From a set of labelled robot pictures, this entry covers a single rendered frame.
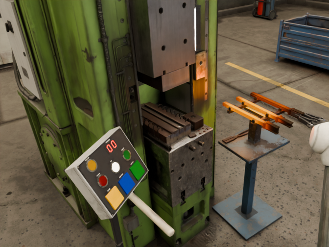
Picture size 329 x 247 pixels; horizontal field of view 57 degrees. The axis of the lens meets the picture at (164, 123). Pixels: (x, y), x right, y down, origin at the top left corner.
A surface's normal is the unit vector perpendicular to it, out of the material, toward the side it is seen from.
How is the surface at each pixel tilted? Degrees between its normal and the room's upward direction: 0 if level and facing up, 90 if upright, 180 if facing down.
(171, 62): 90
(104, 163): 60
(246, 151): 0
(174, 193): 90
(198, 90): 90
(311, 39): 89
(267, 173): 0
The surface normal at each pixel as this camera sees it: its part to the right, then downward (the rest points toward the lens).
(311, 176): -0.07, -0.86
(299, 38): -0.82, 0.33
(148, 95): 0.64, 0.36
